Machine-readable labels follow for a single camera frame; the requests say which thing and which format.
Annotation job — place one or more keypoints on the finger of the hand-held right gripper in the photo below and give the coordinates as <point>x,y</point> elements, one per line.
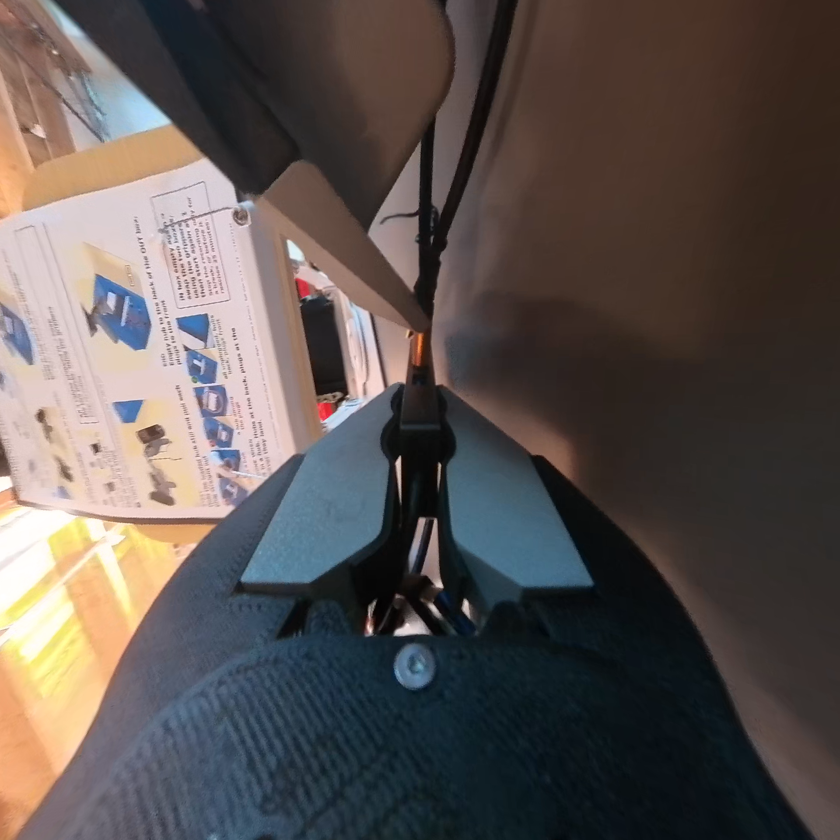
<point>341,249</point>

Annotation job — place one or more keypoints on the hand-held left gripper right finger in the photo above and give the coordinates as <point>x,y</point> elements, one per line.
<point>518,512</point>

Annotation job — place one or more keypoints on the white stand base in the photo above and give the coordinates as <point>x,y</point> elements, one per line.
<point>364,354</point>

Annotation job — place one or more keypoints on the black plastic usb hub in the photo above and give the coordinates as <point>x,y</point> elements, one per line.
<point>420,410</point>

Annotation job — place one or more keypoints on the red storage bin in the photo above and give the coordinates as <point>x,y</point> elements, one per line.
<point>303,287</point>

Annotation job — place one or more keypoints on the printed instruction sheet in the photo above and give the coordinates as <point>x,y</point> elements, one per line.
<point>98,328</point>

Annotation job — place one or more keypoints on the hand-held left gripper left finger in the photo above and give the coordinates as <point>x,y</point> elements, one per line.
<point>321,512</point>

